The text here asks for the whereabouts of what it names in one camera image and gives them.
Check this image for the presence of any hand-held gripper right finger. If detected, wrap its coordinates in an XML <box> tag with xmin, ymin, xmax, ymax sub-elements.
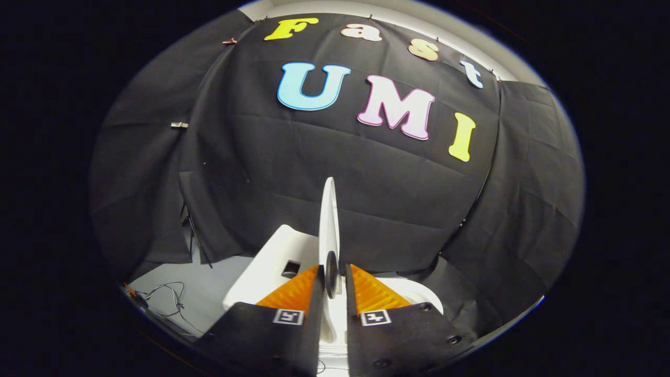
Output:
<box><xmin>344</xmin><ymin>263</ymin><xmax>474</xmax><ymax>377</ymax></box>

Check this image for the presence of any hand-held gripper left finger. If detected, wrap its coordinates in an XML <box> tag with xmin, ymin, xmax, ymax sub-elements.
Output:
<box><xmin>196</xmin><ymin>264</ymin><xmax>326</xmax><ymax>377</ymax></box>

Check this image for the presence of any white toilet lid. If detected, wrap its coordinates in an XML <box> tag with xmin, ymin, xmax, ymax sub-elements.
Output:
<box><xmin>318</xmin><ymin>177</ymin><xmax>350</xmax><ymax>346</ymax></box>

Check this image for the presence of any white toilet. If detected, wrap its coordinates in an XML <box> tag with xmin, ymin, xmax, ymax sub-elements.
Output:
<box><xmin>224</xmin><ymin>224</ymin><xmax>444</xmax><ymax>368</ymax></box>

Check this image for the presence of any black backdrop cloth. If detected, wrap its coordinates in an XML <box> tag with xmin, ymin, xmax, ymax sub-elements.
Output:
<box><xmin>89</xmin><ymin>8</ymin><xmax>586</xmax><ymax>342</ymax></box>

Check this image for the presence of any black stand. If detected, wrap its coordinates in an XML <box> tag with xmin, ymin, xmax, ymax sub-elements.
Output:
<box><xmin>180</xmin><ymin>203</ymin><xmax>214</xmax><ymax>269</ymax></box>

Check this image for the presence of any row of small dark clips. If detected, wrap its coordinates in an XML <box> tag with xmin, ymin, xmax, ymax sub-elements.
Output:
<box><xmin>254</xmin><ymin>13</ymin><xmax>503</xmax><ymax>83</ymax></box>

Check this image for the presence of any tangle of thin cables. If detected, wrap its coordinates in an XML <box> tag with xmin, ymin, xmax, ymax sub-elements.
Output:
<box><xmin>124</xmin><ymin>282</ymin><xmax>206</xmax><ymax>337</ymax></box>

